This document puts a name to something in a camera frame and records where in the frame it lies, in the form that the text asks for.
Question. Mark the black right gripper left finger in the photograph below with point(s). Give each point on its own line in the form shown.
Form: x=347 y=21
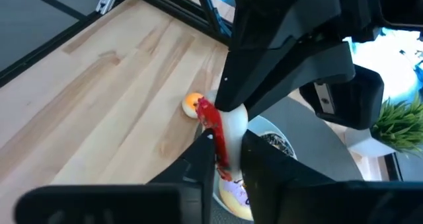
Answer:
x=195 y=171

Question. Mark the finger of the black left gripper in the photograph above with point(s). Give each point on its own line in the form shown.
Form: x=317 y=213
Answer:
x=347 y=98
x=251 y=59

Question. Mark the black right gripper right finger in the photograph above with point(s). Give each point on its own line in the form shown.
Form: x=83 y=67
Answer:
x=274 y=184

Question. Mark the purple icing donut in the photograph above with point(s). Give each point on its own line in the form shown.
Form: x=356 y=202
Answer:
x=234 y=197

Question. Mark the round flat tray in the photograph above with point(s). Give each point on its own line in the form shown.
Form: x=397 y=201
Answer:
x=317 y=144

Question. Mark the green plant in white pot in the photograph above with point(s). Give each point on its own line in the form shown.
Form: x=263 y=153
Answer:
x=396 y=125

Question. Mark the white plate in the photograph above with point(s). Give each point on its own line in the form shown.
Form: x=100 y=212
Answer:
x=261 y=125

